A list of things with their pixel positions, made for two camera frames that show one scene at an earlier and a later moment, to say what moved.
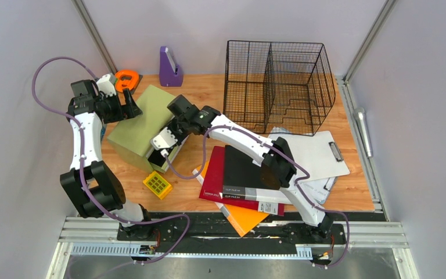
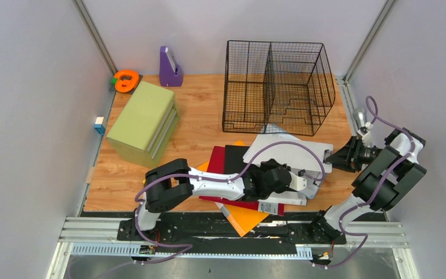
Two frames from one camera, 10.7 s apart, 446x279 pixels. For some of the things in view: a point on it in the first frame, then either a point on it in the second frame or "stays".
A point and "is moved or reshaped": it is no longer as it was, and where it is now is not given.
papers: [318, 189] → [313, 179]
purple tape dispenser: [170, 75] stays
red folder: [212, 187] stays
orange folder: [244, 219] stays
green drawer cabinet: [132, 139] is moved or reshaped
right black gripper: [171, 126] → [347, 158]
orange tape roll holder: [126, 79] stays
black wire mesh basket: [277, 87] stays
